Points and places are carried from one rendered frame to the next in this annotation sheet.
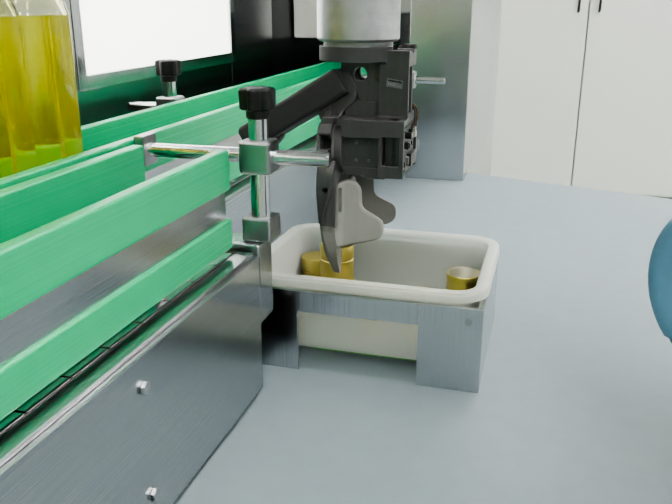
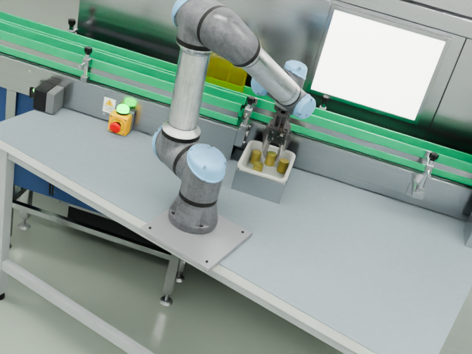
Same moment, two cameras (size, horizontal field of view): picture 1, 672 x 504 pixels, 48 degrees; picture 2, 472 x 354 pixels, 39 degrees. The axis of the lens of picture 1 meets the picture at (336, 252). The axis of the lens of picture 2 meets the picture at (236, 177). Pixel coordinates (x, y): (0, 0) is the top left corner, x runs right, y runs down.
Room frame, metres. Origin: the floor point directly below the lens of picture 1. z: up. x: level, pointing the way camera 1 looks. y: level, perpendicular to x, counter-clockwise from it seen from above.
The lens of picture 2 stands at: (0.27, -2.04, 1.93)
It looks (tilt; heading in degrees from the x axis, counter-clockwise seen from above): 30 degrees down; 80
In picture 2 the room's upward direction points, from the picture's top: 15 degrees clockwise
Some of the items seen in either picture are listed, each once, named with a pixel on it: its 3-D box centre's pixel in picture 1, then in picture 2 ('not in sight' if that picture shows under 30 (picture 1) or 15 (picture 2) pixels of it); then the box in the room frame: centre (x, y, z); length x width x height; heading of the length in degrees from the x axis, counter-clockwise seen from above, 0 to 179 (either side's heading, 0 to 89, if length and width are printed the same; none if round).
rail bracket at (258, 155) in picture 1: (232, 163); (248, 111); (0.61, 0.09, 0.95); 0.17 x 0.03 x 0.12; 74
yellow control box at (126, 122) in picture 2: not in sight; (121, 121); (0.18, 0.14, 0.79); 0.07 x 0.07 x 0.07; 74
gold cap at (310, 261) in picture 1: (316, 274); (282, 165); (0.77, 0.02, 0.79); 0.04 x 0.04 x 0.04
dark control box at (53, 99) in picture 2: not in sight; (48, 97); (-0.09, 0.21, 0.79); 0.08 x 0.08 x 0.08; 74
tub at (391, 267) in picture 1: (377, 294); (264, 169); (0.69, -0.04, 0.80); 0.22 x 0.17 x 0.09; 74
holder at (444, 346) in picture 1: (350, 300); (265, 168); (0.70, -0.01, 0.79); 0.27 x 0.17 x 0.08; 74
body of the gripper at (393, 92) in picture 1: (365, 112); (280, 123); (0.71, -0.03, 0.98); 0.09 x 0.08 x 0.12; 74
